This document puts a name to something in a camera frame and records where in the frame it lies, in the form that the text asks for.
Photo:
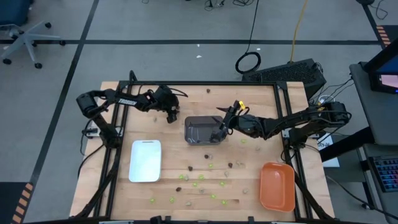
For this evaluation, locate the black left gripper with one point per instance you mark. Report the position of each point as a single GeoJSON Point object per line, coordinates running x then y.
{"type": "Point", "coordinates": [163, 98]}

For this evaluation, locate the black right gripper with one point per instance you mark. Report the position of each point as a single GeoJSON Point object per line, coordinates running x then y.
{"type": "Point", "coordinates": [241, 124]}

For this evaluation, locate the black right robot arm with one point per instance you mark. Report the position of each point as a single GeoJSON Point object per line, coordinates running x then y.
{"type": "Point", "coordinates": [295, 119]}

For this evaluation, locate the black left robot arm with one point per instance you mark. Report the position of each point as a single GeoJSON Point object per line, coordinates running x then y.
{"type": "Point", "coordinates": [127, 101]}

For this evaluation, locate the dark grey translucent bin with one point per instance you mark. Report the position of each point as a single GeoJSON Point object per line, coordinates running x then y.
{"type": "Point", "coordinates": [199, 130]}

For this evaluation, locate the white plastic bin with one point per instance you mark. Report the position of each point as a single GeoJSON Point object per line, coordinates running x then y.
{"type": "Point", "coordinates": [145, 160]}

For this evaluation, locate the black perforated computer case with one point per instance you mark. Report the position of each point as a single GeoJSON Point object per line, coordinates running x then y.
{"type": "Point", "coordinates": [286, 74]}

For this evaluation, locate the orange plastic bin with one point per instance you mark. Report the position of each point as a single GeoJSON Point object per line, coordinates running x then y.
{"type": "Point", "coordinates": [276, 186]}

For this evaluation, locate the white paper sheet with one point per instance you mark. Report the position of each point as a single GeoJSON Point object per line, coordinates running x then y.
{"type": "Point", "coordinates": [331, 157]}

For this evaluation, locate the office chair base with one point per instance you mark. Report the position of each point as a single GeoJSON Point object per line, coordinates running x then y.
{"type": "Point", "coordinates": [26, 39]}

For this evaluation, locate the grey side desk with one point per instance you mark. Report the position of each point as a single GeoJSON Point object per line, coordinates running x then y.
{"type": "Point", "coordinates": [373, 109]}

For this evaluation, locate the black monitor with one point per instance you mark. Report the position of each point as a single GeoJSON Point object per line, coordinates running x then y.
{"type": "Point", "coordinates": [385, 71]}

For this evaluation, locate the dark grey keyboard desk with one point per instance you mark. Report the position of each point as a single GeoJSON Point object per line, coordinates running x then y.
{"type": "Point", "coordinates": [373, 202]}

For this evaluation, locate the backlit computer keyboard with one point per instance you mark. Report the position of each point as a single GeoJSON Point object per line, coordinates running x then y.
{"type": "Point", "coordinates": [387, 172]}

